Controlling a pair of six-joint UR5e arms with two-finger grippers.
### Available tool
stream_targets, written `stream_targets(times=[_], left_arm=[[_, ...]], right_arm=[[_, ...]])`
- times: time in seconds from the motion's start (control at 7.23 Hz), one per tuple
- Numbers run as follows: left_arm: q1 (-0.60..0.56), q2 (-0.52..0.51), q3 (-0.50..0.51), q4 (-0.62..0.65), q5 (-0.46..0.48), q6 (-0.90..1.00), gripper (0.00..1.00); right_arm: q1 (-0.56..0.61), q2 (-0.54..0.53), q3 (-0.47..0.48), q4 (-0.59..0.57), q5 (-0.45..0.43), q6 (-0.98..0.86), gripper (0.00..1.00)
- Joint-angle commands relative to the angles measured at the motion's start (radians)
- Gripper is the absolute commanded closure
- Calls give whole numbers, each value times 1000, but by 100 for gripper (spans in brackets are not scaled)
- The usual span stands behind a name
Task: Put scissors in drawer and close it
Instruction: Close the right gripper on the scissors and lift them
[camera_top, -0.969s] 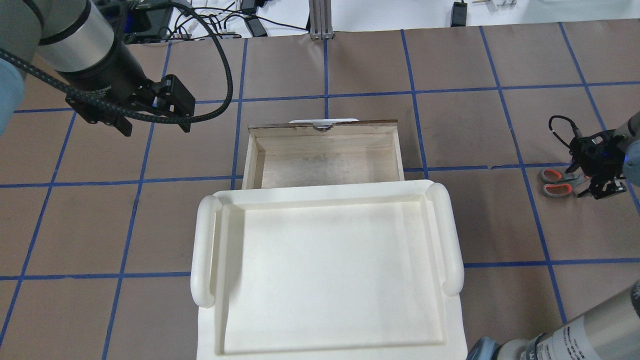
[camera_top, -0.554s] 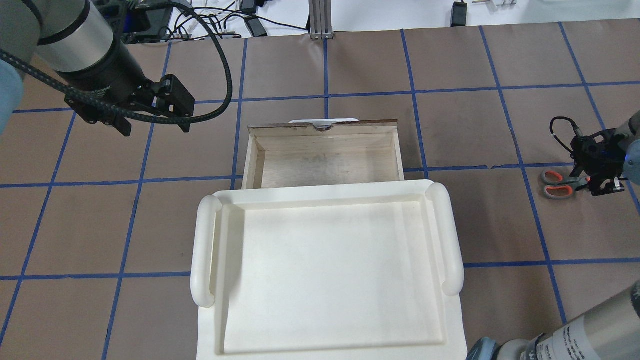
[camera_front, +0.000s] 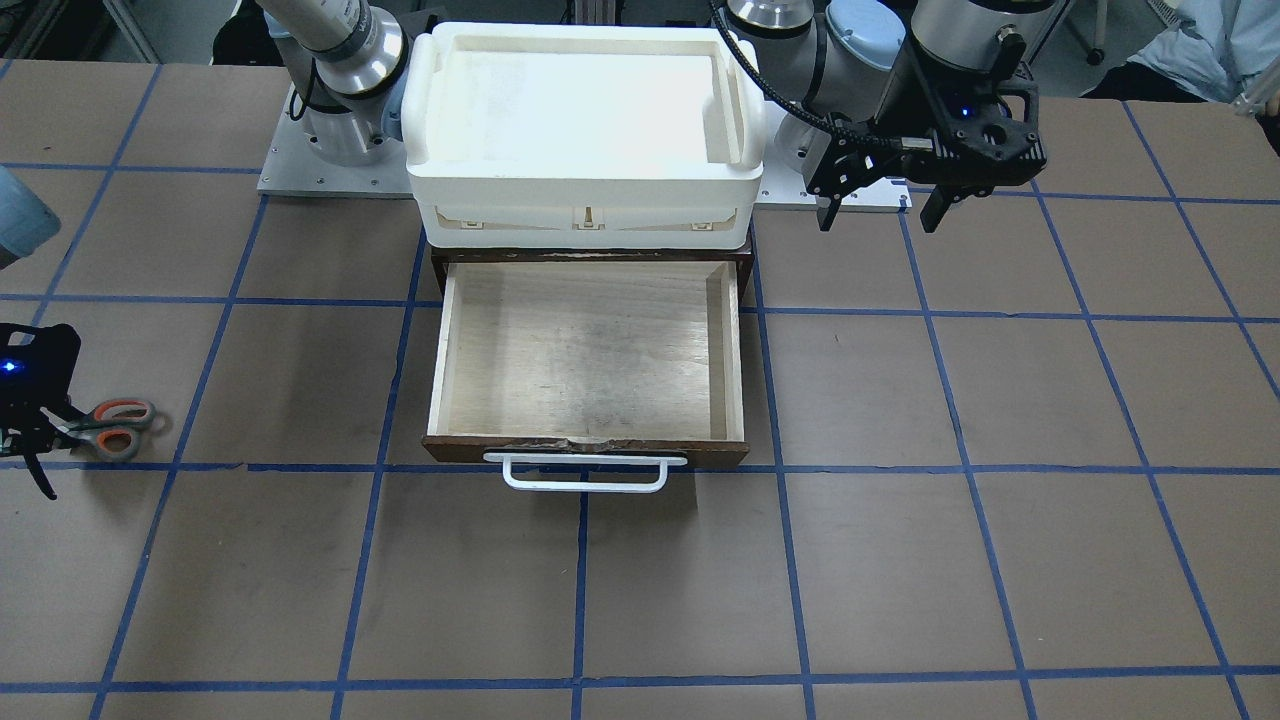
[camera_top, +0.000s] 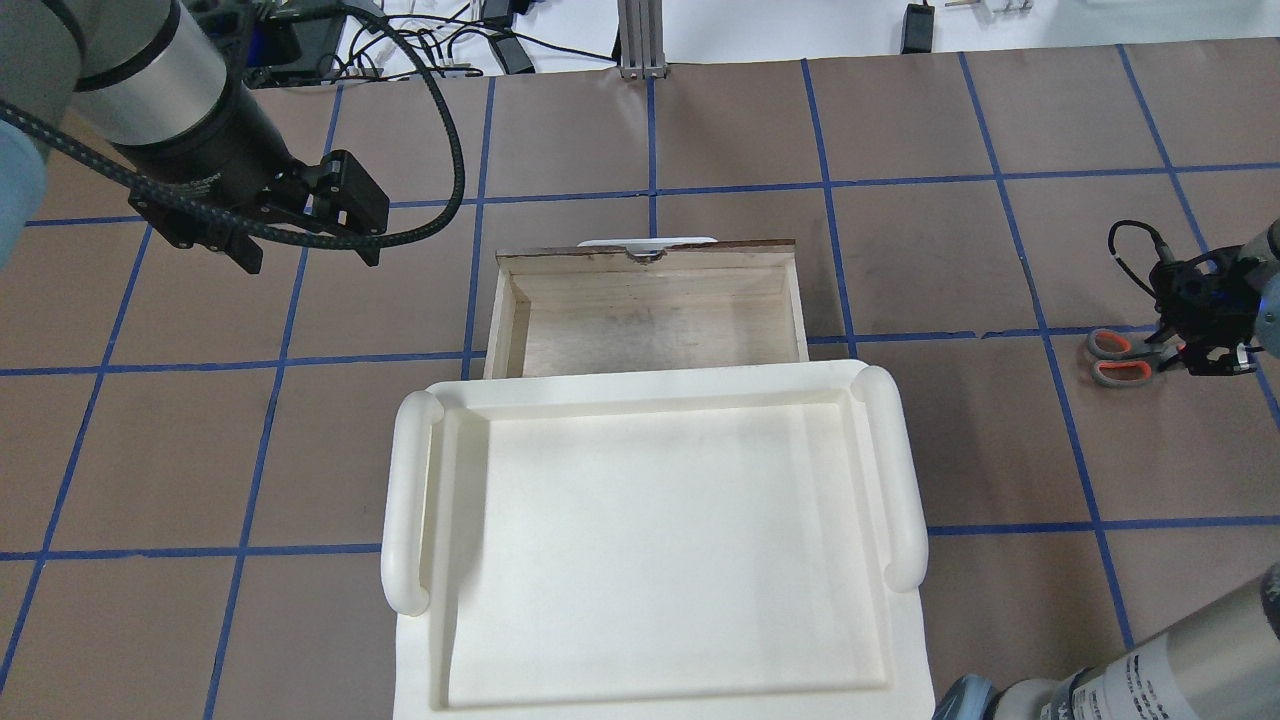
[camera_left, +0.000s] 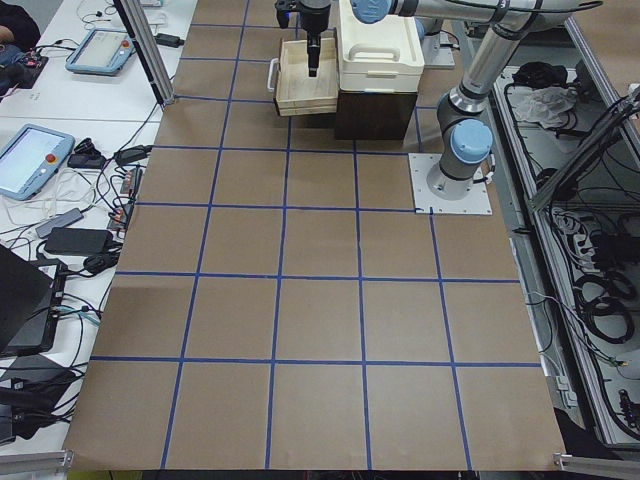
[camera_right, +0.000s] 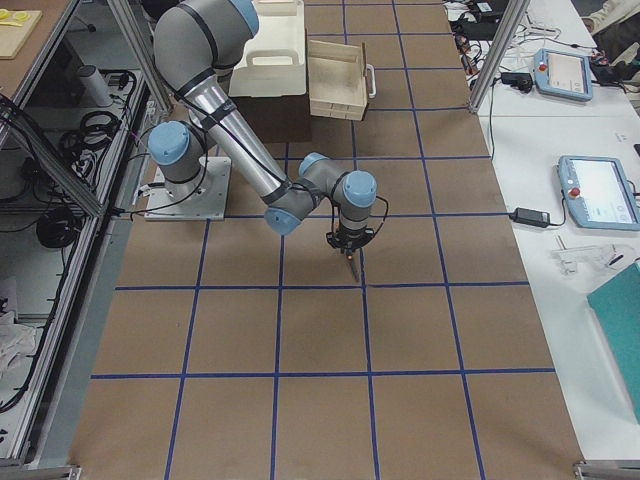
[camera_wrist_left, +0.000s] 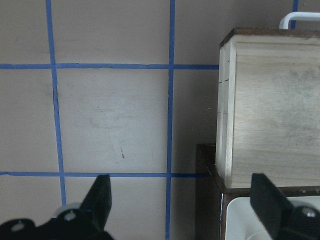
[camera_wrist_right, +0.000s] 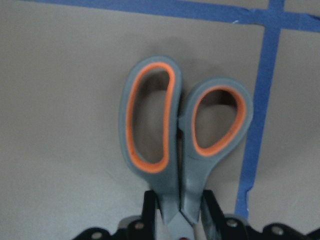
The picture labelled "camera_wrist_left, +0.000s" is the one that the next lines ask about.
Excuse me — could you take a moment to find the dark brown wooden cabinet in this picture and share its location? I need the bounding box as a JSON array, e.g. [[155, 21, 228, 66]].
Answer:
[[195, 144, 320, 240]]

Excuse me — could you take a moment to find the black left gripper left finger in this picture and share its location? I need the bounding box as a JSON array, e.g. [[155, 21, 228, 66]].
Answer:
[[80, 174, 112, 231]]

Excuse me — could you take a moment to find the white plastic tray box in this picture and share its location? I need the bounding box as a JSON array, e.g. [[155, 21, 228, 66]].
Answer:
[[225, 196, 320, 240]]

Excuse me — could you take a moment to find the light wooden drawer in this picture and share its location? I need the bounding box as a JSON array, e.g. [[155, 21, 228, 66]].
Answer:
[[215, 28, 320, 189]]

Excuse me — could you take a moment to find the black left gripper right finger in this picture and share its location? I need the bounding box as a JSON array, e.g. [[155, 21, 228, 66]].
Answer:
[[250, 173, 293, 239]]

